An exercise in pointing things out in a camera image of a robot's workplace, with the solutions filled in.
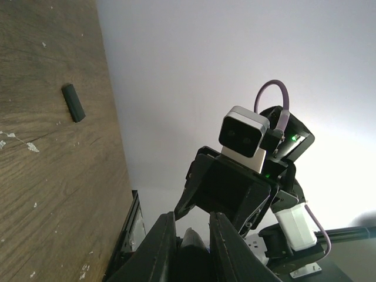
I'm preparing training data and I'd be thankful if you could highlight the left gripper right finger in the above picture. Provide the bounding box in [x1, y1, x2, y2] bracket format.
[209, 212, 280, 282]

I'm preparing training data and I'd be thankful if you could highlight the black remote control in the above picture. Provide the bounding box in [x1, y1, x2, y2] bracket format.
[174, 227, 214, 282]

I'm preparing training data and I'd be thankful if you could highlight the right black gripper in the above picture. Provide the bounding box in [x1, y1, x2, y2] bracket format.
[174, 146, 279, 235]

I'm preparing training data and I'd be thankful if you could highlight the black remote battery cover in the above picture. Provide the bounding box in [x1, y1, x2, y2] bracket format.
[61, 84, 86, 123]

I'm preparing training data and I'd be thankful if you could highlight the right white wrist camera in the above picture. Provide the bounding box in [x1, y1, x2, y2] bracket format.
[219, 106, 270, 173]

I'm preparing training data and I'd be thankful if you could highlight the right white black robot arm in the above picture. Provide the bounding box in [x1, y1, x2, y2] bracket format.
[174, 106, 325, 278]

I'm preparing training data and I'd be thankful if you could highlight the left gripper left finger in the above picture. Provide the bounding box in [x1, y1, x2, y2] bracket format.
[109, 211, 176, 282]

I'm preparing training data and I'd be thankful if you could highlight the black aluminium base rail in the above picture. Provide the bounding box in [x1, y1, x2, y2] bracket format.
[102, 190, 146, 281]

